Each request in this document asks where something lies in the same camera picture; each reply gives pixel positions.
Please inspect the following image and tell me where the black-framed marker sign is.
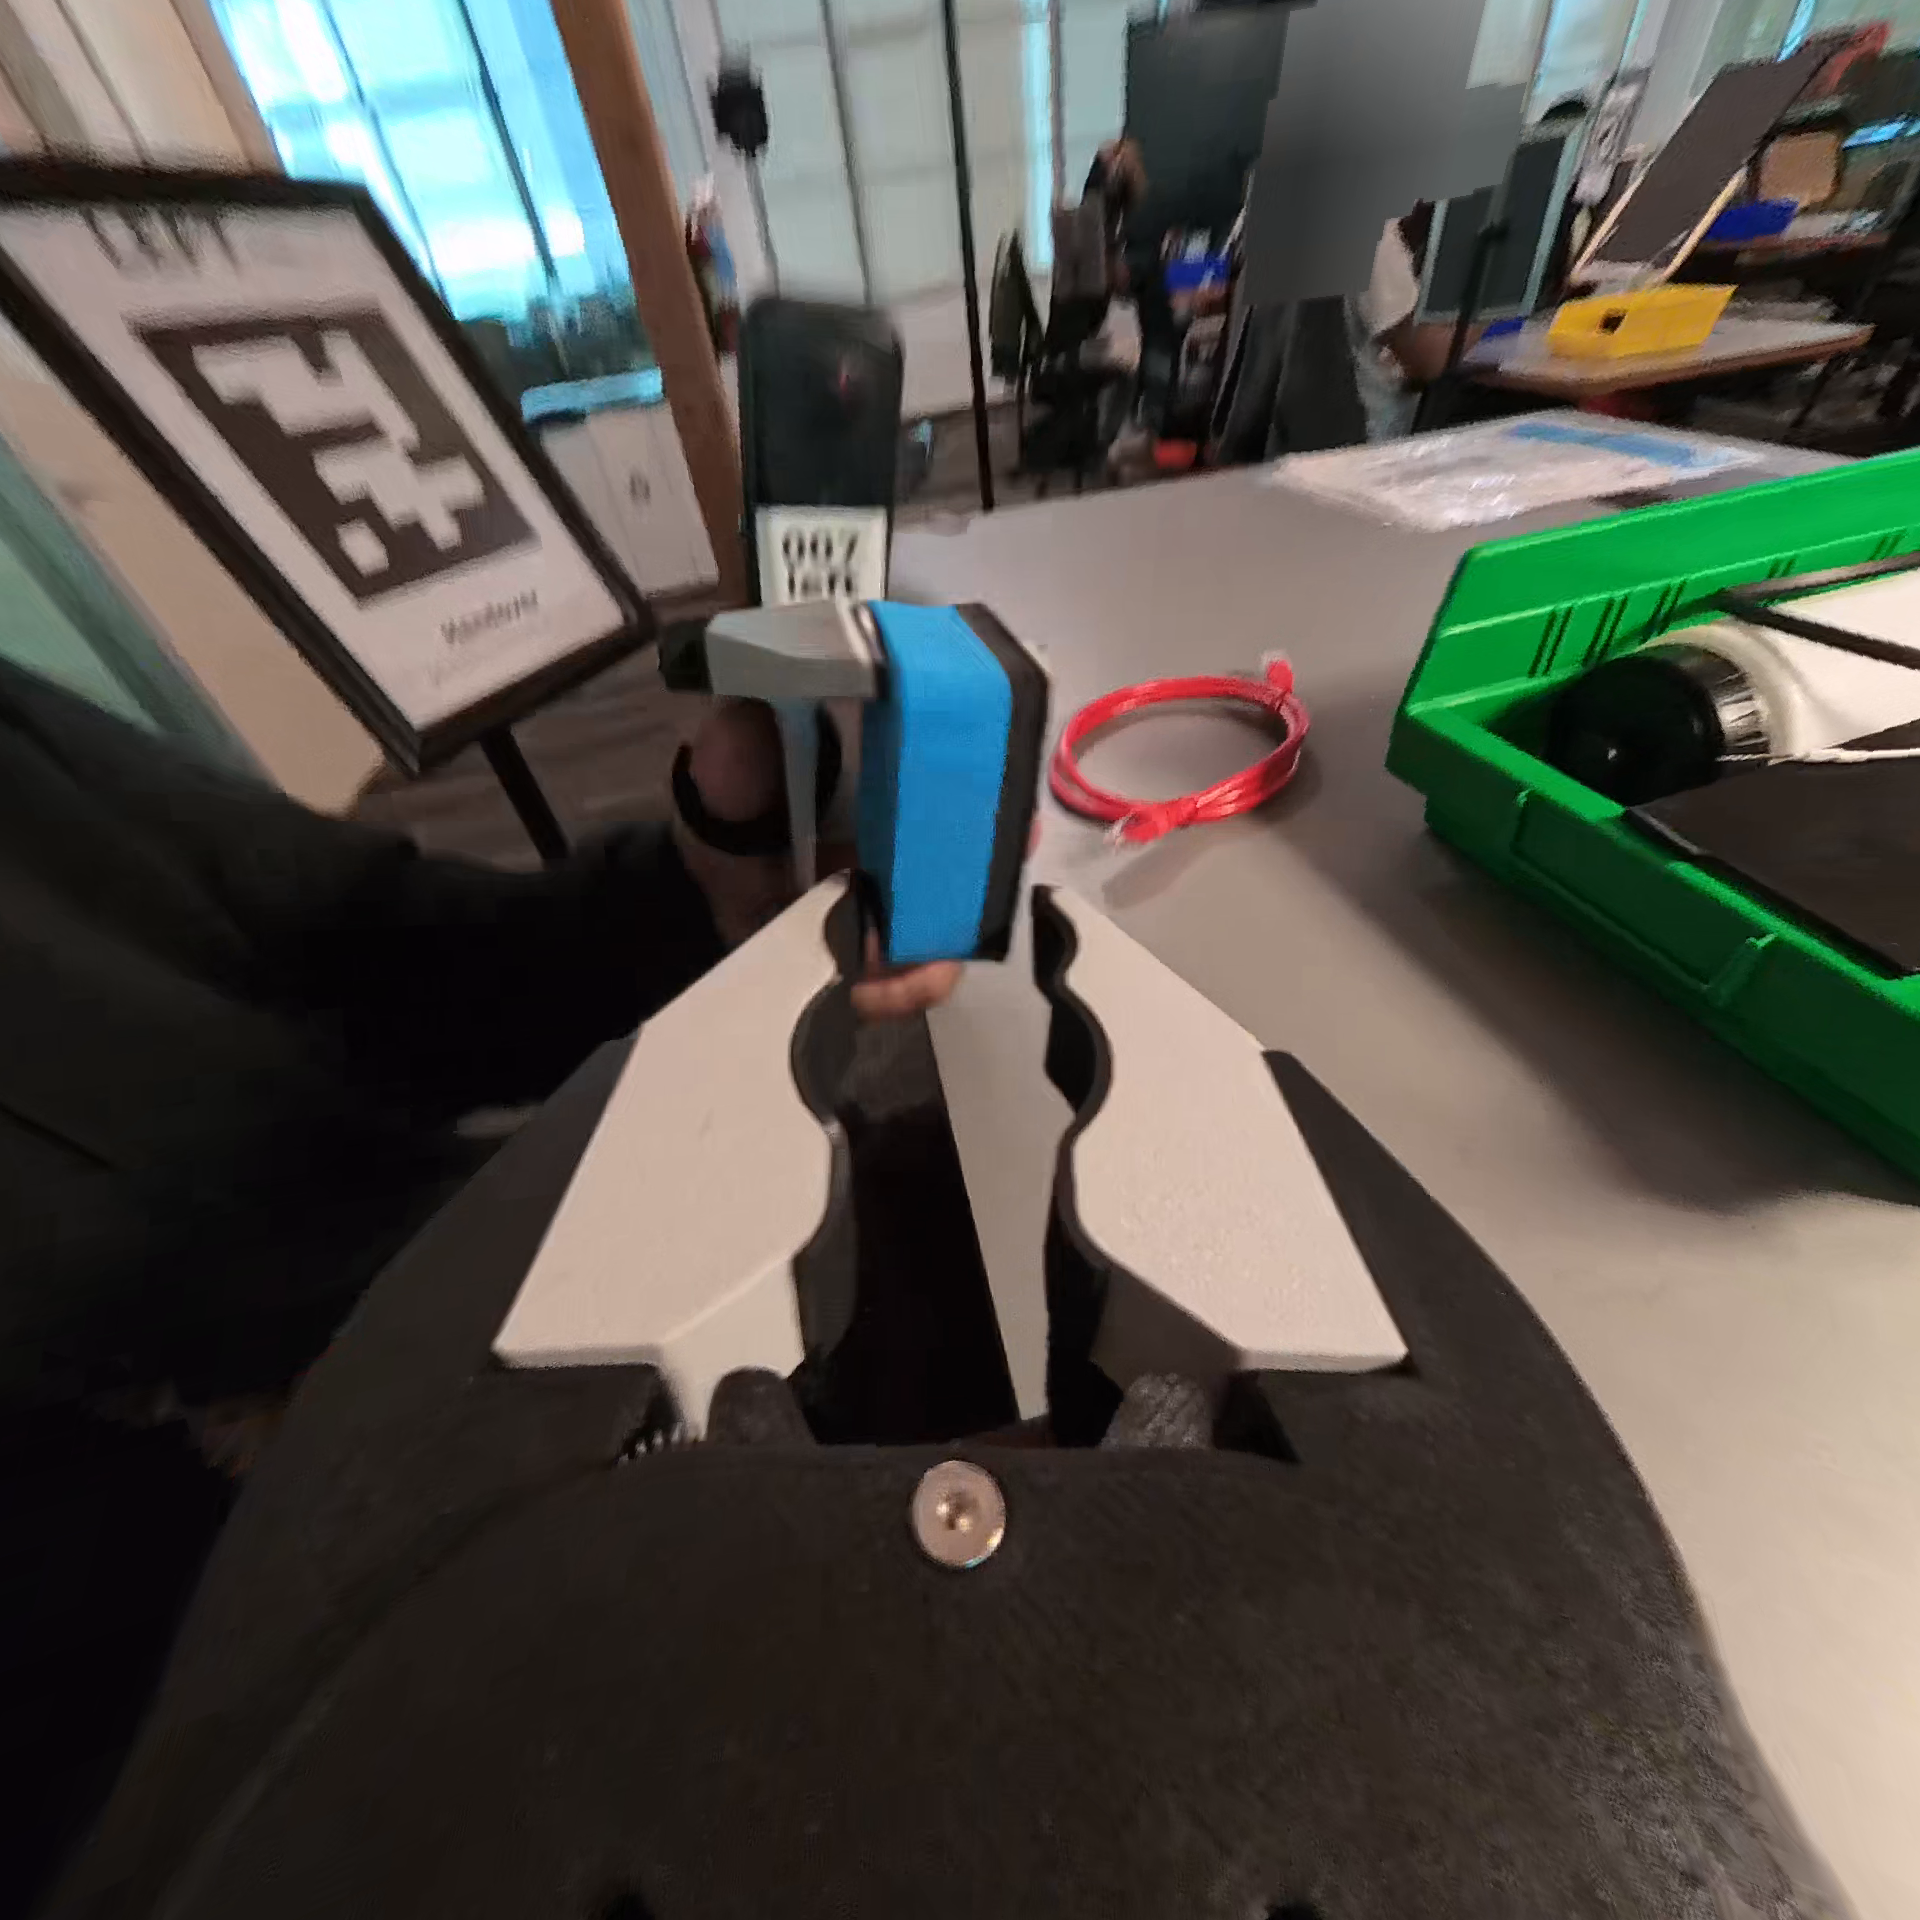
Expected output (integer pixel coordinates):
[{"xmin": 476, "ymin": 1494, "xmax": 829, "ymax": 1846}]
[{"xmin": 0, "ymin": 157, "xmax": 657, "ymax": 866}]

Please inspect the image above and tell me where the black monitor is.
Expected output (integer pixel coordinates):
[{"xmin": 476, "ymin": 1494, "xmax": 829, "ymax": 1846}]
[{"xmin": 1124, "ymin": 0, "xmax": 1297, "ymax": 230}]

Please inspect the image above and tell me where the small cream-framed board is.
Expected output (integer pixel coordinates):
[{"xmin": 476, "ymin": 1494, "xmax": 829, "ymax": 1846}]
[{"xmin": 1569, "ymin": 37, "xmax": 1856, "ymax": 297}]

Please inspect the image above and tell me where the black disc-top floor stand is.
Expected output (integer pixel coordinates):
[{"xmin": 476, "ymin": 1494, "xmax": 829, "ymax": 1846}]
[{"xmin": 937, "ymin": 0, "xmax": 1002, "ymax": 514}]

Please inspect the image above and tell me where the wooden post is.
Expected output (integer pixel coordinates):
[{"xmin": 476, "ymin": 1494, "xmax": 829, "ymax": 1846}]
[{"xmin": 555, "ymin": 0, "xmax": 755, "ymax": 606}]

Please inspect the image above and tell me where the chair with dark jacket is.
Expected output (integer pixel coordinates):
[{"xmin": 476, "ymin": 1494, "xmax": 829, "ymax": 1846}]
[{"xmin": 991, "ymin": 151, "xmax": 1162, "ymax": 485}]

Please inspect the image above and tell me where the green plastic bin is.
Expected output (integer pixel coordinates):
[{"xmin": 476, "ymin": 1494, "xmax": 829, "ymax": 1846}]
[{"xmin": 1384, "ymin": 450, "xmax": 1920, "ymax": 1181}]

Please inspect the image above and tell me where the grey-backed monitor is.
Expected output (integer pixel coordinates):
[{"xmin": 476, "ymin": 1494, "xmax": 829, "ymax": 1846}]
[{"xmin": 1418, "ymin": 142, "xmax": 1572, "ymax": 327}]

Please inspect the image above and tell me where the red fire extinguisher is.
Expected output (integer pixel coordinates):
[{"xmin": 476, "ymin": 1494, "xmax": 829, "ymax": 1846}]
[{"xmin": 682, "ymin": 201, "xmax": 740, "ymax": 356}]

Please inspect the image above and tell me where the small yellow bin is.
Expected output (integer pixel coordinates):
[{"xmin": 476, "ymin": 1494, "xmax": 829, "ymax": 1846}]
[{"xmin": 1545, "ymin": 286, "xmax": 1743, "ymax": 365}]

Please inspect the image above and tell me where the person's left hand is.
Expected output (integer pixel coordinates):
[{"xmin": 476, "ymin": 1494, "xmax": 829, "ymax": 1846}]
[{"xmin": 675, "ymin": 697, "xmax": 965, "ymax": 1025}]

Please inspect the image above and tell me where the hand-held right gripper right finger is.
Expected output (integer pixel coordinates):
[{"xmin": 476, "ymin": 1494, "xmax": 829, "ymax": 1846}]
[{"xmin": 1031, "ymin": 885, "xmax": 1413, "ymax": 1397}]

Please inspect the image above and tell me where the clear bag of papers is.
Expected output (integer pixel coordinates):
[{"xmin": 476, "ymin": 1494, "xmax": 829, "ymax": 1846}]
[{"xmin": 1276, "ymin": 417, "xmax": 1768, "ymax": 533}]

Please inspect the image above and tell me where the white cylinder with black cap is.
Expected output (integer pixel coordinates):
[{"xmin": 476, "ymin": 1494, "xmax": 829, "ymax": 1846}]
[{"xmin": 1545, "ymin": 577, "xmax": 1920, "ymax": 783}]

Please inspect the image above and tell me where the black cable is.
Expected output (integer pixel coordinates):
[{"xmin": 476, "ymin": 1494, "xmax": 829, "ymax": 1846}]
[{"xmin": 1709, "ymin": 556, "xmax": 1920, "ymax": 673}]

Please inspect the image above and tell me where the black sheet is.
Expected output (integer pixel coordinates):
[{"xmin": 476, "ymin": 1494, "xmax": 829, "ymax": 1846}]
[{"xmin": 1628, "ymin": 721, "xmax": 1920, "ymax": 972}]

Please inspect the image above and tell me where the white low cabinet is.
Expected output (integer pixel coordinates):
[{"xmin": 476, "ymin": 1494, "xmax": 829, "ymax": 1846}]
[{"xmin": 525, "ymin": 374, "xmax": 724, "ymax": 606}]

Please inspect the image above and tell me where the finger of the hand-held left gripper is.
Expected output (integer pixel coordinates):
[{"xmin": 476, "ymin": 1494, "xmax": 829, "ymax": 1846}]
[{"xmin": 701, "ymin": 598, "xmax": 890, "ymax": 889}]

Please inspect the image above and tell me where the red network cable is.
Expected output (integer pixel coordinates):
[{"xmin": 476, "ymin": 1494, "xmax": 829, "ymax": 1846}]
[{"xmin": 1048, "ymin": 651, "xmax": 1315, "ymax": 847}]

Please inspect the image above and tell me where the blue black sponge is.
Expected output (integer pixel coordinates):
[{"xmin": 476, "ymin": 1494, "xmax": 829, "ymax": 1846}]
[{"xmin": 856, "ymin": 598, "xmax": 1057, "ymax": 969}]

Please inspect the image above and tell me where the wooden desk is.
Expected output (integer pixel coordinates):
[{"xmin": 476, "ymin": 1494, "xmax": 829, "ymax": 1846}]
[{"xmin": 1464, "ymin": 316, "xmax": 1881, "ymax": 425}]

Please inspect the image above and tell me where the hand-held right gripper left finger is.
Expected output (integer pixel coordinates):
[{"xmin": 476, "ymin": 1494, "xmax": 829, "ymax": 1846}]
[{"xmin": 492, "ymin": 878, "xmax": 864, "ymax": 1426}]

